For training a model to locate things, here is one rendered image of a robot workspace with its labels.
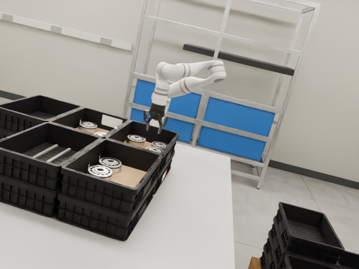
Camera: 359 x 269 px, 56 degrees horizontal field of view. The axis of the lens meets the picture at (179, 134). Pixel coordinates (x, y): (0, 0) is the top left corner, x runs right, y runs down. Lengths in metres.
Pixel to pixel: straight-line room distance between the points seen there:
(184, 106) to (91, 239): 2.51
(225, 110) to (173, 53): 1.24
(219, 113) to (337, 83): 1.70
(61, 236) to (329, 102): 3.91
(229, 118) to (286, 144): 1.29
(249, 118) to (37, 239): 2.75
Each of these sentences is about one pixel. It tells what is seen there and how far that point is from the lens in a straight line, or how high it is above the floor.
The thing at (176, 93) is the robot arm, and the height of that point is 1.14.
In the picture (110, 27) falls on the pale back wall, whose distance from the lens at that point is 4.65.
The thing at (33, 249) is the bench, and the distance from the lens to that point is 1.28.
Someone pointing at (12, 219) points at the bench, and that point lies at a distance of 1.42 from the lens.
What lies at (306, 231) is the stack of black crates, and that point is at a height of 0.49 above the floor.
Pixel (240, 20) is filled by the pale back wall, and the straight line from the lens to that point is 4.42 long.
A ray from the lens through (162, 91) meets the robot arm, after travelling 1.67.
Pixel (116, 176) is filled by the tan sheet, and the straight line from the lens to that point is 1.51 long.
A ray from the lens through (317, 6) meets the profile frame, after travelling 3.65.
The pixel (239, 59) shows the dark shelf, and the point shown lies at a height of 1.33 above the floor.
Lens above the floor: 1.50
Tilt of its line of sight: 17 degrees down
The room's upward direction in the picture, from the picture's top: 13 degrees clockwise
